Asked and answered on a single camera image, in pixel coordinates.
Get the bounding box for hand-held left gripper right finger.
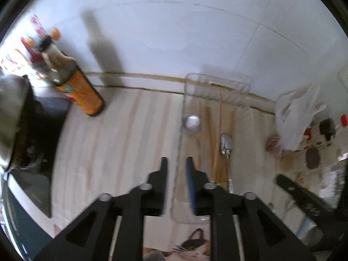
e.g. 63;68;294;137
186;157;317;261

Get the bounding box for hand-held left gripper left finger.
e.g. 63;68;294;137
34;157;167;261

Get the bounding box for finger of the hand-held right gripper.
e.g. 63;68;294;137
276;174;338;218

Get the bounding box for oval steel spoon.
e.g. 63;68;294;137
219;133;236;193

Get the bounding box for round-bowl steel spoon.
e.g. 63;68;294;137
183;114;202;135

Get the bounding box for clear plastic tray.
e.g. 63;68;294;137
170;72;251;225

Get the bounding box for jar with brown lid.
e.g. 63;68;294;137
304;147;321;170

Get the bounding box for striped cat print mat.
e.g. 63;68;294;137
52;87;340;261

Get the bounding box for dark sauce bottle red cap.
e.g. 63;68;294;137
319;114;348;142

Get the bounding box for white plastic bag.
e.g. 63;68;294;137
274;83;327;151

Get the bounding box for black gas stove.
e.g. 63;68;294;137
5;98;71;218

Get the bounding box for soy sauce bottle orange label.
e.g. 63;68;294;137
34;27;105;118

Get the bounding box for blue cabinet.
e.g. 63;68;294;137
0;190;55;261

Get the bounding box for colourful wall stickers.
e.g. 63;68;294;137
0;13;55;79

